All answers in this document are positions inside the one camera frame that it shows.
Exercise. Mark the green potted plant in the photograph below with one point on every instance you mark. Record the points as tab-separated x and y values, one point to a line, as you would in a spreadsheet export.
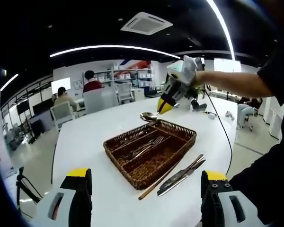
196	91

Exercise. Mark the black tripod stand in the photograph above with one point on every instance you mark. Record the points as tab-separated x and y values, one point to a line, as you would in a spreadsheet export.
22	182

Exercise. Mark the long ceiling light strip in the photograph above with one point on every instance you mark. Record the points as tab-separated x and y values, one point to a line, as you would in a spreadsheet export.
223	23

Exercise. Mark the wooden chopstick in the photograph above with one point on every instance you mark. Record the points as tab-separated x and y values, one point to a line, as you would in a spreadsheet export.
156	185
159	181

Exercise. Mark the white ceiling air conditioner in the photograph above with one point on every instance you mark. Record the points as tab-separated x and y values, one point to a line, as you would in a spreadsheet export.
146	23

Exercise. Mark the studio light on stand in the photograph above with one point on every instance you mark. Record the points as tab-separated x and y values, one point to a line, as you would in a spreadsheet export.
200	62

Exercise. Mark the metal shelf with white boxes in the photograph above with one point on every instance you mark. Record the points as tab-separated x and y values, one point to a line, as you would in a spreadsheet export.
132	74

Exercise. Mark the white mesh office chair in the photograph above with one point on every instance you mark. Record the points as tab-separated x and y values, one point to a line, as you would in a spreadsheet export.
125	92

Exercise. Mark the brown wicker storage tray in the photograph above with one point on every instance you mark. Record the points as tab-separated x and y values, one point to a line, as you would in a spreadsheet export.
144	172

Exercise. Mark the black desk monitor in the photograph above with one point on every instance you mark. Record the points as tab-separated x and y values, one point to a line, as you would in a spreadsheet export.
42	106

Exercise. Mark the white black small device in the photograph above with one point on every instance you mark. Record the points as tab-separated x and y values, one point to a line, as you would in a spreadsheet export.
212	115

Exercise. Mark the curved ceiling light strip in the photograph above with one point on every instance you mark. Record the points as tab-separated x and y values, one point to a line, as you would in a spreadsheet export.
113	46

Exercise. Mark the dark grey object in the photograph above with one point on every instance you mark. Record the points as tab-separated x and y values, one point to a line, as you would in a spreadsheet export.
198	106

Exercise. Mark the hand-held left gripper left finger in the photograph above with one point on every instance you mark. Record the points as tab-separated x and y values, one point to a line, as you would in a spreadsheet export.
78	201

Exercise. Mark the white cabinet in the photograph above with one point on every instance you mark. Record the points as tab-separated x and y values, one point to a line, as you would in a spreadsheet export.
138	94

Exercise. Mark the short ceiling light strip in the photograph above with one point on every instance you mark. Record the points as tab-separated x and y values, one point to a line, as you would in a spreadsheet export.
9	82

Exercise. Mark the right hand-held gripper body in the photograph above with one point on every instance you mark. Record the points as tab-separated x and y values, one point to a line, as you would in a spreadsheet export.
180	73

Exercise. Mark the steel fork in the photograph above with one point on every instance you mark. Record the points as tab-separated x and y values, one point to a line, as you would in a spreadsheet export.
146	146
156	141
142	150

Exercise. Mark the white wall screen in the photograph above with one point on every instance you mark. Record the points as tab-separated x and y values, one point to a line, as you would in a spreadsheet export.
60	85

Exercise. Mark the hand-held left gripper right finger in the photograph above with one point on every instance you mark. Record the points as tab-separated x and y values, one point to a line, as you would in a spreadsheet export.
213	203

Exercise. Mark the black monitor on stand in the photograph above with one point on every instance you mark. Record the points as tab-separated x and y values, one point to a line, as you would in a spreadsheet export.
22	107

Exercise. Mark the person's right hand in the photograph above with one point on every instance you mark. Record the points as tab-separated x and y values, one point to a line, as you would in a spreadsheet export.
195	75

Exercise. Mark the person's black clothing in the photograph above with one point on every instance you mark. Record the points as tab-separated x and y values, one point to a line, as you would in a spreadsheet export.
262	184

